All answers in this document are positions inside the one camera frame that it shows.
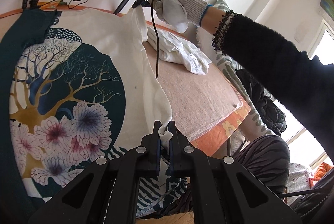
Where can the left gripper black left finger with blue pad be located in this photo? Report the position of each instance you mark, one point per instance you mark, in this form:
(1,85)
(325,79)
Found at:
(107,190)

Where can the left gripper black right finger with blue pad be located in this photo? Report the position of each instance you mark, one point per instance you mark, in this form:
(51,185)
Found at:
(223,191)

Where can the white tree print t-shirt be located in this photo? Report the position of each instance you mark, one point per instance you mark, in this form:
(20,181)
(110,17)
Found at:
(75,86)

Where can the right forearm black sleeve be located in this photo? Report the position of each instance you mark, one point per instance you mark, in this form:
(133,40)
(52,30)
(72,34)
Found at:
(304,86)

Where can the black clothes pile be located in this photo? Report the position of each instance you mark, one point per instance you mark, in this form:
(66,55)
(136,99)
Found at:
(271,115)

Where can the right hand white knit glove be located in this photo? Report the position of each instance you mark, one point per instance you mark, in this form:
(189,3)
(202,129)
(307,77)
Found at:
(180,13)

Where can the orange floral bedsheet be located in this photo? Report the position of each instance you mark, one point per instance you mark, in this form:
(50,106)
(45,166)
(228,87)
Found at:
(216,137)

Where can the grey striped trouser leg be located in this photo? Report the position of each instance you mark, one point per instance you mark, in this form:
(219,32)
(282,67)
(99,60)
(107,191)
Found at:
(268,159)

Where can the white folded garment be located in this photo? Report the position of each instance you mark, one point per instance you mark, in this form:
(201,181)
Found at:
(179,51)

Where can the green leaf pattern pillow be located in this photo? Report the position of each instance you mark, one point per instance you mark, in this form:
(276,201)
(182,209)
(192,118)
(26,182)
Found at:
(255,127)

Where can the pink towel blanket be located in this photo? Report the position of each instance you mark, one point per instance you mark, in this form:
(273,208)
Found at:
(199,102)

